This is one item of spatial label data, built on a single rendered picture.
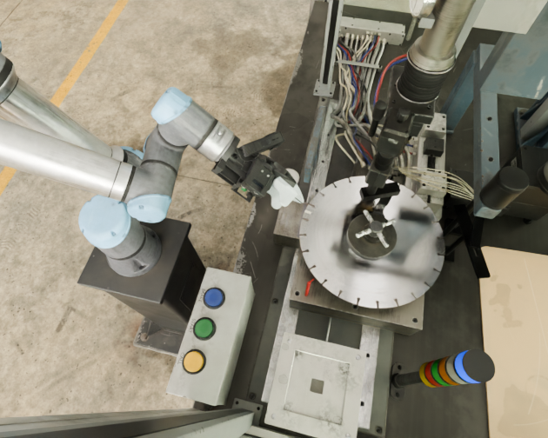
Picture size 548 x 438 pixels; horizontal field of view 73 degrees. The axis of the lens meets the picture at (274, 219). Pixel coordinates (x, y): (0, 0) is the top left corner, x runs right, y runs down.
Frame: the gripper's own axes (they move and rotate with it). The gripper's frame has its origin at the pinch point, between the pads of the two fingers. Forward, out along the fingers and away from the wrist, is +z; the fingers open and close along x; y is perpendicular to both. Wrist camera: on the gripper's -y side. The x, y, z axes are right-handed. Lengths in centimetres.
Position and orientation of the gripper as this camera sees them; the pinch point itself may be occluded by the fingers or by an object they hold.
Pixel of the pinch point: (299, 195)
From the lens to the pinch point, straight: 84.1
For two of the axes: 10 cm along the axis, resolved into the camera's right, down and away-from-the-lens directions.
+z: 7.6, 5.5, 3.5
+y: -4.2, 8.2, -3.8
